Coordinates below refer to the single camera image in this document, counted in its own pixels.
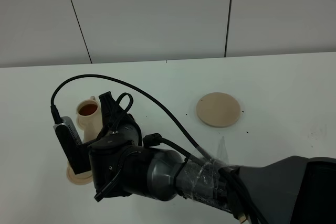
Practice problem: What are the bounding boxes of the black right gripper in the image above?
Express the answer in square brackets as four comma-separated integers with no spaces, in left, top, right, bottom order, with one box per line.
[88,91,142,200]

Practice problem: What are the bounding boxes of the beige teapot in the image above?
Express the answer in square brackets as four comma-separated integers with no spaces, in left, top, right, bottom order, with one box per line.
[83,119,102,143]

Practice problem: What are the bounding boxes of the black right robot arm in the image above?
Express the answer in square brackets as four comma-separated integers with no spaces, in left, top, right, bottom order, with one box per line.
[89,92,335,223]

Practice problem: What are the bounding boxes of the beige teapot saucer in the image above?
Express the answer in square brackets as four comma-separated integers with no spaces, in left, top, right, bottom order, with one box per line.
[196,92,240,128]

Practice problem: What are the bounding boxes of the far beige teacup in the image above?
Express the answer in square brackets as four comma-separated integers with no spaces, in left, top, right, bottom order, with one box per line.
[76,96,102,120]

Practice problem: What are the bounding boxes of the far beige cup saucer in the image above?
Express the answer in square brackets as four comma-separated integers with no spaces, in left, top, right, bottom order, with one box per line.
[76,114,87,131]

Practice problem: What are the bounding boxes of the beige cup saucer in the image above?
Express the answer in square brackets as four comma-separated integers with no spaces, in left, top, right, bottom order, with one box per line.
[66,163,93,185]
[76,114,87,131]

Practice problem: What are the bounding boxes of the near beige cup saucer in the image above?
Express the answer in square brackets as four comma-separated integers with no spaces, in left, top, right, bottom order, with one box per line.
[66,163,93,185]

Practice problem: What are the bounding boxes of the black right camera cable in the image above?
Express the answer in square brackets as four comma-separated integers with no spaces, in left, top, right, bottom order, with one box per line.
[50,74,268,224]

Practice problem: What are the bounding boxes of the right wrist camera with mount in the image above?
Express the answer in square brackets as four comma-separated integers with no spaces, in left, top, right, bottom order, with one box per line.
[54,116,96,174]

